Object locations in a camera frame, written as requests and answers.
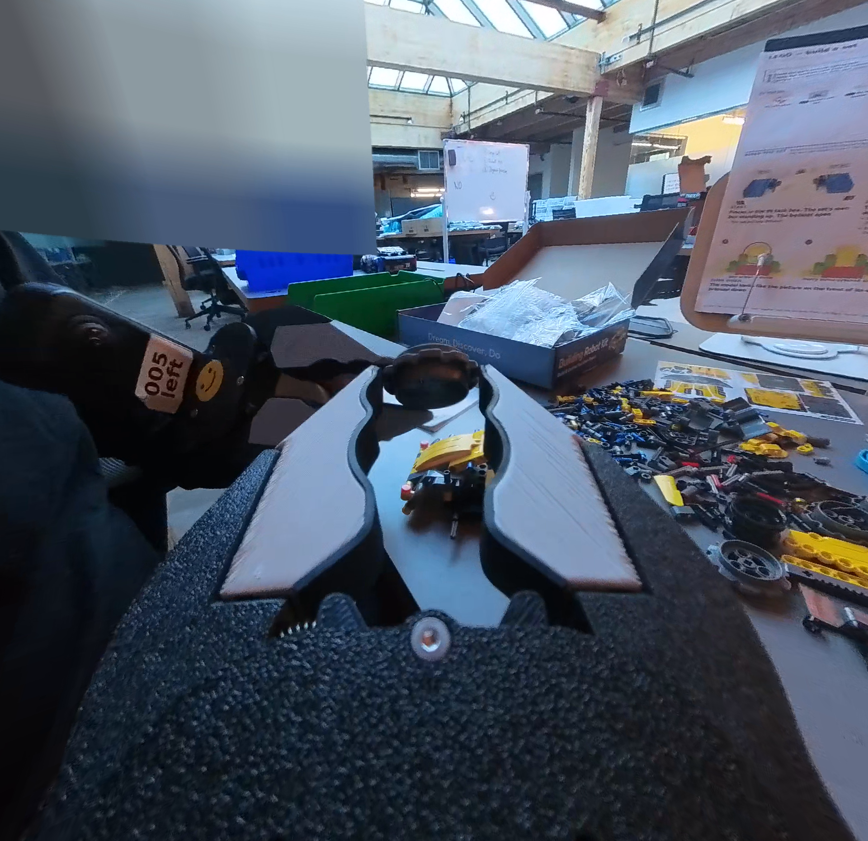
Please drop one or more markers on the yellow sticker sheet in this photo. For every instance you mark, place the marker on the yellow sticker sheet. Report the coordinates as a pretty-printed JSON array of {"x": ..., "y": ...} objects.
[{"x": 759, "y": 390}]

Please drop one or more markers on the whiteboard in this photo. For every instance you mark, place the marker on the whiteboard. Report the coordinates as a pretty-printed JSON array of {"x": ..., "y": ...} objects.
[{"x": 488, "y": 183}]

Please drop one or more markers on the pile of small building pieces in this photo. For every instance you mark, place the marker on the pile of small building pieces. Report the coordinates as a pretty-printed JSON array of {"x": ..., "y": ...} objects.
[{"x": 678, "y": 441}]

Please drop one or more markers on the green plastic bin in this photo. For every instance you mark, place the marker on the green plastic bin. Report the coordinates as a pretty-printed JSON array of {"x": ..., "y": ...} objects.
[
  {"x": 380, "y": 312},
  {"x": 319, "y": 295}
]

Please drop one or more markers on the yellow curved panel piece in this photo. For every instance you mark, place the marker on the yellow curved panel piece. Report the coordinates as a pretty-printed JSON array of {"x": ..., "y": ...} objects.
[{"x": 669, "y": 489}]

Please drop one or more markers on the grey desk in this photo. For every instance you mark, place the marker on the grey desk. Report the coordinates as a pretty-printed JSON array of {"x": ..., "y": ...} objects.
[{"x": 434, "y": 570}]

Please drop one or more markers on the person's dark clothing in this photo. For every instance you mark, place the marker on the person's dark clothing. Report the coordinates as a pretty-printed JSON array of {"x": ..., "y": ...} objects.
[{"x": 54, "y": 583}]

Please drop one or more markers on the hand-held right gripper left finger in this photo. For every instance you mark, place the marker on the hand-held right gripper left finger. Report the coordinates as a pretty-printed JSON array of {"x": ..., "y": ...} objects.
[{"x": 298, "y": 515}]

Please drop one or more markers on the blue brick separator tool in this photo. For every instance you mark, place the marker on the blue brick separator tool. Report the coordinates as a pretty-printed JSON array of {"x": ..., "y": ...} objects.
[{"x": 862, "y": 461}]

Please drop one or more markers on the blue cardboard kit box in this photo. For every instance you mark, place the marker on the blue cardboard kit box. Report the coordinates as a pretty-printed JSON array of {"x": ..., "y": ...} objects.
[{"x": 488, "y": 356}]

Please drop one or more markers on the black wheel rim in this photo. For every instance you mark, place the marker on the black wheel rim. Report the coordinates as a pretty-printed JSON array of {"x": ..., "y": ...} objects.
[{"x": 754, "y": 521}]

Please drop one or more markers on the black toy tyre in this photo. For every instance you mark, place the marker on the black toy tyre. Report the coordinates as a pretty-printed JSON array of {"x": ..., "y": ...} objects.
[{"x": 841, "y": 519}]

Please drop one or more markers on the white monitor stand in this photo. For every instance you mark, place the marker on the white monitor stand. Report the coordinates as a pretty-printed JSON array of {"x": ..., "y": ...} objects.
[{"x": 786, "y": 349}]

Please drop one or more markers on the yellow toy vehicle model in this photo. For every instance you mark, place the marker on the yellow toy vehicle model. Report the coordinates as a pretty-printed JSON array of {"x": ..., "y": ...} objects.
[{"x": 447, "y": 468}]

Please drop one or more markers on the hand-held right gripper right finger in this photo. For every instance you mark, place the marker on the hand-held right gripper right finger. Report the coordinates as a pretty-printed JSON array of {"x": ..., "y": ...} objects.
[{"x": 563, "y": 515}]

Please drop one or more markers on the black office chair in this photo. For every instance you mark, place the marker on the black office chair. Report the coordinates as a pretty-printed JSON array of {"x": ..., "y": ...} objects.
[{"x": 210, "y": 285}]

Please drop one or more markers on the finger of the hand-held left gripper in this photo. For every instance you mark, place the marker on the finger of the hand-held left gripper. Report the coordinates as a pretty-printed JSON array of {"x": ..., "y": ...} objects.
[
  {"x": 285, "y": 410},
  {"x": 319, "y": 344}
]

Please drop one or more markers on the clear plastic bag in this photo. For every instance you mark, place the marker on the clear plastic bag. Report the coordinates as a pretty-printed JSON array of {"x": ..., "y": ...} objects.
[{"x": 529, "y": 312}]

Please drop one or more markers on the blue plastic bin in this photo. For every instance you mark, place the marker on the blue plastic bin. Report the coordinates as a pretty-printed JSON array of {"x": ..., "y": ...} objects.
[{"x": 291, "y": 271}]

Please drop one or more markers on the grey panel piece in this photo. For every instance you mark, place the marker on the grey panel piece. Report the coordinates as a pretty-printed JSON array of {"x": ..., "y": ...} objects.
[{"x": 827, "y": 603}]

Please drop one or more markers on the grey toothed wheel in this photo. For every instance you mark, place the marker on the grey toothed wheel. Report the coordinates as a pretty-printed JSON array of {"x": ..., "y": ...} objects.
[
  {"x": 430, "y": 376},
  {"x": 749, "y": 566}
]

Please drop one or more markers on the printed instruction sheet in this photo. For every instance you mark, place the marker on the printed instruction sheet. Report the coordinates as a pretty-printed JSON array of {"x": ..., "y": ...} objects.
[{"x": 793, "y": 176}]

